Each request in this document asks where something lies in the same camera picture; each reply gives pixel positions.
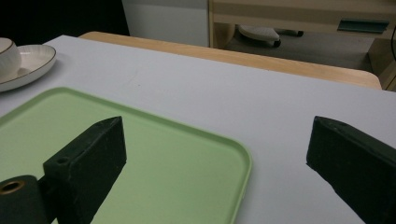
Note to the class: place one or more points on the light wooden desk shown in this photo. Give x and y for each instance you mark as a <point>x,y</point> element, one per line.
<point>311,18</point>

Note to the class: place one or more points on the white gold-rimmed cup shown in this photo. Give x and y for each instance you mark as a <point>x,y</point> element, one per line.
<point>7,57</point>

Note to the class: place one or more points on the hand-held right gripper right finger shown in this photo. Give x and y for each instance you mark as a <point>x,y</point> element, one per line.
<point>355,161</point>

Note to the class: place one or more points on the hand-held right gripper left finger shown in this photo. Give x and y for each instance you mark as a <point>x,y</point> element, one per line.
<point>87,168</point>

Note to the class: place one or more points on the white cabinet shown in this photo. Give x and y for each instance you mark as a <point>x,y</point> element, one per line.
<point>168,20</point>

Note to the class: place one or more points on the white office chair base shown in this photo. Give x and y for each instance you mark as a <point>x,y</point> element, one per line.
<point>261,33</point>

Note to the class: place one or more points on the white gold-rimmed saucer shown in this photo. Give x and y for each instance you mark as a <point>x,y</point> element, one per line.
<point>32,63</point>

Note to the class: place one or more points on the light green plastic tray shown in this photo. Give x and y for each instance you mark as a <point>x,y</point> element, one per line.
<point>174,168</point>

